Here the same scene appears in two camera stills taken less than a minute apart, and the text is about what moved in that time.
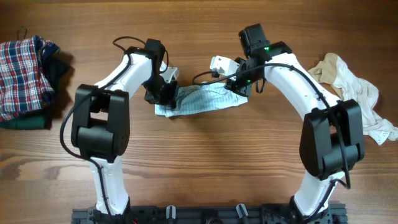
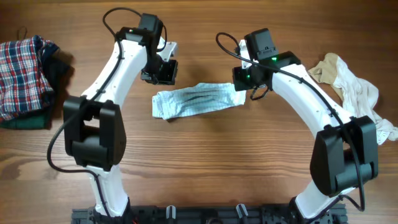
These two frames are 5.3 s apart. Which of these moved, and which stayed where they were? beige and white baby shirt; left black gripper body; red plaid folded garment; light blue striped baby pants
Moved: left black gripper body
Stayed: red plaid folded garment; beige and white baby shirt; light blue striped baby pants
